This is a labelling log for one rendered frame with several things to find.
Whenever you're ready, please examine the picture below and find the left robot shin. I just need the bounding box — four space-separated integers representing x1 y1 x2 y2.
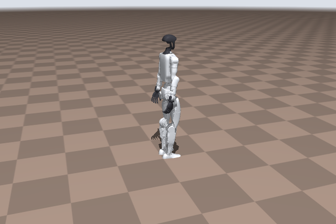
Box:
159 119 167 150

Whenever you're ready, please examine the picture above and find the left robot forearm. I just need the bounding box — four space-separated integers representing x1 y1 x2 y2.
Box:
156 72 163 90

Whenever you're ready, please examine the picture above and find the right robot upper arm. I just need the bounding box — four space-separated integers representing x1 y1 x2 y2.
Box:
170 56 179 81

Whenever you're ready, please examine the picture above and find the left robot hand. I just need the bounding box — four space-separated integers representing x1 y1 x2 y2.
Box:
151 86 161 103

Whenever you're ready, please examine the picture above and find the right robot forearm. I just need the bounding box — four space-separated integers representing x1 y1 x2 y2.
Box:
169 77 179 101

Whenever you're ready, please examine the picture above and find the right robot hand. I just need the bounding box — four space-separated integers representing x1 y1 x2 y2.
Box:
163 96 174 114

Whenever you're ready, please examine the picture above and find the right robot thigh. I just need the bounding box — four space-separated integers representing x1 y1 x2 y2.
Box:
165 94 181 131

